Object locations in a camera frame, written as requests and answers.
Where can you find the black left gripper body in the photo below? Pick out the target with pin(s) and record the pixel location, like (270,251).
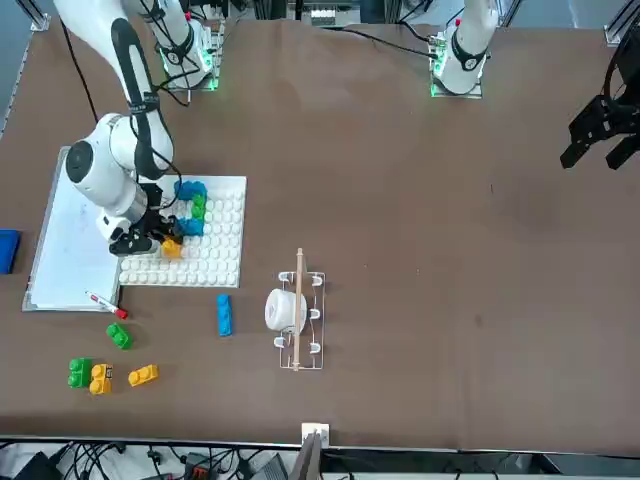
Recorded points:
(631,75)

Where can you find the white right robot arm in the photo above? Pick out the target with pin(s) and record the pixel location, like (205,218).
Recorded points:
(105,170)

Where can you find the white power strip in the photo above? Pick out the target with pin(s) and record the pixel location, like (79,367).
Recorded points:
(322,16)

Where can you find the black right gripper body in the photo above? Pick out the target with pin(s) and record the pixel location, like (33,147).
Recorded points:
(150,225)

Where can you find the whiteboard with metal frame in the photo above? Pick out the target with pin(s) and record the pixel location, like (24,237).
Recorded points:
(65,260)

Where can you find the grey aluminium camera post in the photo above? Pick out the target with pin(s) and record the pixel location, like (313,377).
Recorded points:
(307,460)

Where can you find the aluminium frame post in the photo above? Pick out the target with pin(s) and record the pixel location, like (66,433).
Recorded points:
(617,30)
(37,17)

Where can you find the green two-stud block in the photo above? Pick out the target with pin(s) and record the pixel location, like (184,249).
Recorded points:
(200,207)
(79,372)
(120,336)

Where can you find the white post bracket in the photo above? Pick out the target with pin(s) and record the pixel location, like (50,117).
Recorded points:
(315,431)

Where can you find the white studded baseplate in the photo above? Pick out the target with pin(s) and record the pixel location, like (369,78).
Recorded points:
(220,250)

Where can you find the red capped marker pen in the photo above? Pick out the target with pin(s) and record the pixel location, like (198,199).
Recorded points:
(120,313)

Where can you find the white cup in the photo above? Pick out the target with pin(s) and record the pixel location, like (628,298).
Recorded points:
(280,310)

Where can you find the yellow two-stud block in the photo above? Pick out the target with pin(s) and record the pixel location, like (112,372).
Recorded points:
(144,375)
(101,378)
(172,250)

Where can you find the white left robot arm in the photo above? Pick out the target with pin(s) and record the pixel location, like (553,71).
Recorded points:
(467,45)

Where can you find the blue whiteboard eraser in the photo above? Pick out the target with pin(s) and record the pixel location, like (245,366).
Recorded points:
(7,250)

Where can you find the blue three-stud block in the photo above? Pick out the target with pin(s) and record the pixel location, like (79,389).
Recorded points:
(226,315)
(192,226)
(192,189)

